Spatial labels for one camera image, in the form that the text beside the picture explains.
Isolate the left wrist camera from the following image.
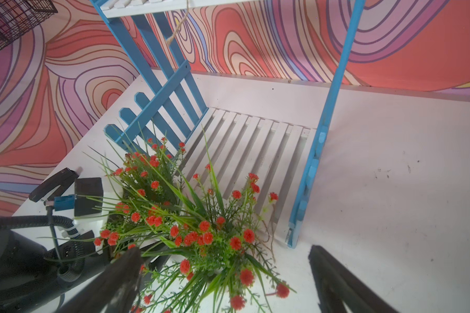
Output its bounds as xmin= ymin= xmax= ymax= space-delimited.
xmin=27 ymin=168 xmax=104 ymax=237

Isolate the blue white wooden plant rack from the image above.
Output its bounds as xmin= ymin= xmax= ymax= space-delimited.
xmin=93 ymin=1 xmax=365 ymax=248

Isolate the red flower pot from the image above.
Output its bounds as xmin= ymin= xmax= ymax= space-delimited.
xmin=93 ymin=156 xmax=296 ymax=313
xmin=93 ymin=138 xmax=185 ymax=252

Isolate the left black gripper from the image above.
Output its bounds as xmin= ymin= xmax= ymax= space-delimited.
xmin=0 ymin=230 xmax=110 ymax=312

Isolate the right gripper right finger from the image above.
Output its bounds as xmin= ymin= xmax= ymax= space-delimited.
xmin=308 ymin=245 xmax=396 ymax=312

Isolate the black wire basket back wall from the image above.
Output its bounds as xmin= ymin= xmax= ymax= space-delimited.
xmin=0 ymin=0 xmax=58 ymax=51

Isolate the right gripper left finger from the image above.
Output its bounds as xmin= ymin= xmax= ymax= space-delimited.
xmin=58 ymin=248 xmax=143 ymax=313

